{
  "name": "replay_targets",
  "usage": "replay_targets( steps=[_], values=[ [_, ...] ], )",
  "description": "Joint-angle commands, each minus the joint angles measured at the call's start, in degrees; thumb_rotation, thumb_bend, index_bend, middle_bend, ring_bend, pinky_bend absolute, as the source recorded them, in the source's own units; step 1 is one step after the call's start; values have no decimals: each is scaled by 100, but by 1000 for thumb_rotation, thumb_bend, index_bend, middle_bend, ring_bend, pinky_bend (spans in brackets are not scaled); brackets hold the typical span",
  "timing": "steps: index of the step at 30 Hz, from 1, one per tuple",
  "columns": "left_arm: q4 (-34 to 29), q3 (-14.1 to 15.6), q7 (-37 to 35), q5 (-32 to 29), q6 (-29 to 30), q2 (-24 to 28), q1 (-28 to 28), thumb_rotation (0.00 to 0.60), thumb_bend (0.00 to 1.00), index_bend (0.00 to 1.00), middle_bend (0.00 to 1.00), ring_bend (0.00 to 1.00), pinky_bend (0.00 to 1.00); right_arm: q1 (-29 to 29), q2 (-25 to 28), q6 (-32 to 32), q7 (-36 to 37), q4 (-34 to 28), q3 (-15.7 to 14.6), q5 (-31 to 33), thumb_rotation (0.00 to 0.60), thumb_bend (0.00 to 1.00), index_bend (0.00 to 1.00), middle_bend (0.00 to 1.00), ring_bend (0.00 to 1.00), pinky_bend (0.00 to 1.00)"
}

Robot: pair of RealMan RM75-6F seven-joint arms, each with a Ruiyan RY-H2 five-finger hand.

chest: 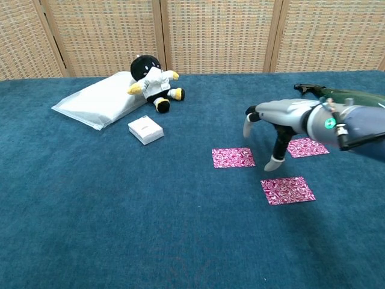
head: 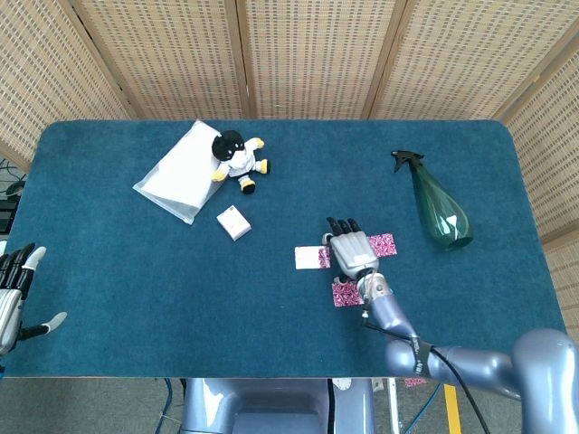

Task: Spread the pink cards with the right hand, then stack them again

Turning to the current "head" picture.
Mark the woven rattan screen panel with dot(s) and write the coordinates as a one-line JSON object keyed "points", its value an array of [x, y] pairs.
{"points": [[172, 59], [40, 77], [312, 59], [452, 59], [552, 158]]}

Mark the small white box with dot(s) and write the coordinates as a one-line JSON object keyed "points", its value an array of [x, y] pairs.
{"points": [[233, 223]]}

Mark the white round dial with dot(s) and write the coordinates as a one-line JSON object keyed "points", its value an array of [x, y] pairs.
{"points": [[342, 384]]}

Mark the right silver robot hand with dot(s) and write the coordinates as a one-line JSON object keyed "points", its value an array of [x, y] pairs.
{"points": [[353, 251]]}

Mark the green spray bottle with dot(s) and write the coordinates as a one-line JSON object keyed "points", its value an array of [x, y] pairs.
{"points": [[441, 212]]}

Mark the yellow floor tape strip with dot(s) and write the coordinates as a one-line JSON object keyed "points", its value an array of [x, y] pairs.
{"points": [[452, 411]]}

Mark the white table leg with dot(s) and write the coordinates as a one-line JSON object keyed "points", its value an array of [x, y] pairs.
{"points": [[392, 407]]}

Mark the black electronics box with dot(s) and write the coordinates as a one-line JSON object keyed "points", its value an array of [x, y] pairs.
{"points": [[6, 217]]}

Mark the dark grey device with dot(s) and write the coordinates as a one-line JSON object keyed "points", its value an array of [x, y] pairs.
{"points": [[16, 189]]}

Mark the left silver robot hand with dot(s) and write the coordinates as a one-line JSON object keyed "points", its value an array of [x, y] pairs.
{"points": [[10, 307]]}

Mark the lavender robot torso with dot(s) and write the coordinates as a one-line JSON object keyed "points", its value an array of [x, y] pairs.
{"points": [[271, 407]]}

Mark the black and white plush toy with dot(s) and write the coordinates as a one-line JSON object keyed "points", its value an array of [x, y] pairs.
{"points": [[237, 165]]}

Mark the blue felt table cover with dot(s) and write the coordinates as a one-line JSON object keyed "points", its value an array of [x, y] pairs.
{"points": [[135, 294]]}

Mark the white pillow-shaped package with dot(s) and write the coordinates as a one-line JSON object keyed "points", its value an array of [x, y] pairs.
{"points": [[176, 181]]}

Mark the white card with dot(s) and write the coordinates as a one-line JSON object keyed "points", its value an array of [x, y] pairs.
{"points": [[307, 257]]}

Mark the right lavender robot arm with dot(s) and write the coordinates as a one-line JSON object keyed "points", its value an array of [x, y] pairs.
{"points": [[475, 361]]}

